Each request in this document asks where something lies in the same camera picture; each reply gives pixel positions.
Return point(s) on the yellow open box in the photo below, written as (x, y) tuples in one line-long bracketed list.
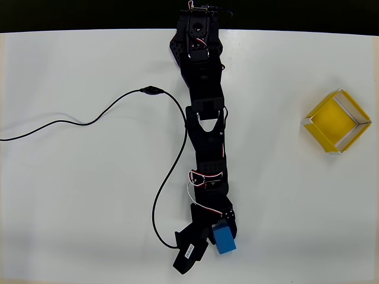
[(336, 121)]

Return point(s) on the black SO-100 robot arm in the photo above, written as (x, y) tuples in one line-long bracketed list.
[(205, 118)]

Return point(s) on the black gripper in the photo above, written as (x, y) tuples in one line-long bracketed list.
[(214, 219)]

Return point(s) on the blue rectangular block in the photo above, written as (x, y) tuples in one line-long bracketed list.
[(225, 239)]

